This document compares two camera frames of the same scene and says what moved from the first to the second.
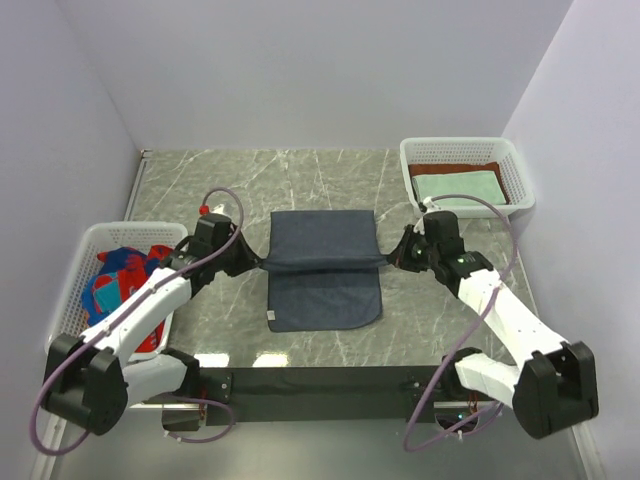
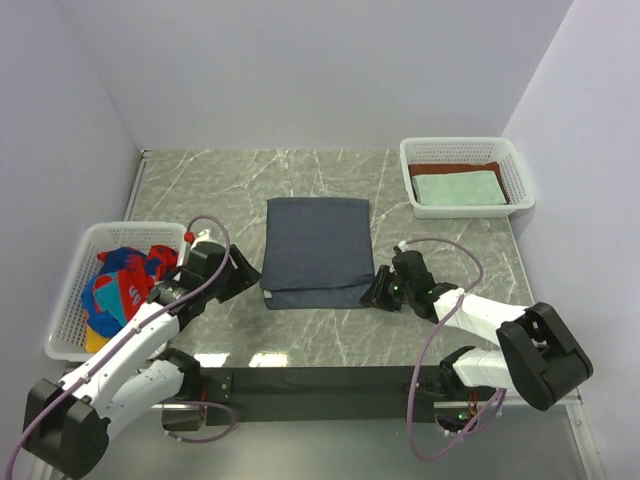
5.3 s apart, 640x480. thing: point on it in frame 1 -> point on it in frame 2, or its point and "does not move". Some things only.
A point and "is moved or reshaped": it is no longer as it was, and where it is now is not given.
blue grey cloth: (324, 270) is moved or reshaped
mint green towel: (480, 184) does not move
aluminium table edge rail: (143, 161) does not move
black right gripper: (401, 256) -> (377, 296)
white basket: (505, 152) does not move
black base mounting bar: (323, 394) does not move
